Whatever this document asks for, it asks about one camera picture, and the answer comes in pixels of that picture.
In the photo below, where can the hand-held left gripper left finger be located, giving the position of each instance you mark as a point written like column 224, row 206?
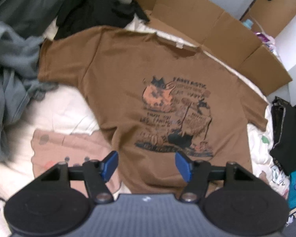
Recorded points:
column 109, row 164

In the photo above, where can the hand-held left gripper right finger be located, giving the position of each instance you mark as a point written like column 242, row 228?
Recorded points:
column 183, row 166

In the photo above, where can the brown printed t-shirt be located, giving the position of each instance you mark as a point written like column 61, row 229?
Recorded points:
column 128, row 61

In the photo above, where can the cream bear printed blanket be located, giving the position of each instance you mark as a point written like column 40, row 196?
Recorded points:
column 64, row 103

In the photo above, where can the black folded cloth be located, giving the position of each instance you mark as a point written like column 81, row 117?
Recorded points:
column 291, row 128

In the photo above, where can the grey-blue pants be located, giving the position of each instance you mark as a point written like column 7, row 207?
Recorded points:
column 9, row 66

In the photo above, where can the flat cardboard sheet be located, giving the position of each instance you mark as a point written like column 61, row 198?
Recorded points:
column 199, row 17

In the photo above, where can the black crumpled garment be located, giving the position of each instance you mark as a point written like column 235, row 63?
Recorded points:
column 93, row 14

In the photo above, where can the white bottle teal cap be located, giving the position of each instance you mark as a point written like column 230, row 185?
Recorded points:
column 248, row 24

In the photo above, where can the cardboard box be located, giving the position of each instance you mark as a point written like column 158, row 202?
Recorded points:
column 281, row 7

